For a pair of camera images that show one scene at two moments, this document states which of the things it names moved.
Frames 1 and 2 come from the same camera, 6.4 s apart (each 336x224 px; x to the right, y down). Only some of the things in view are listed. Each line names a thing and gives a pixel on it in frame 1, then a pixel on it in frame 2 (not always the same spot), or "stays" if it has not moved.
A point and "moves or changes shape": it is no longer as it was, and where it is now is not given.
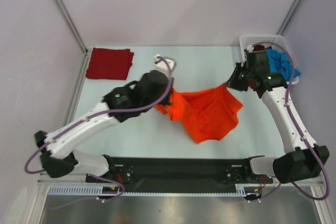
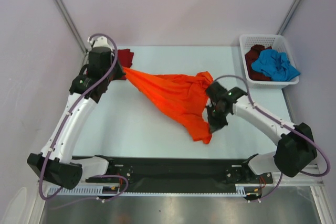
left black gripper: [166, 100] to [119, 73]
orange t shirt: [209, 114] moves or changes shape
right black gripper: [237, 77] to [213, 108]
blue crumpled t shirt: [280, 62] stays
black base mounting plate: [181, 174] stays
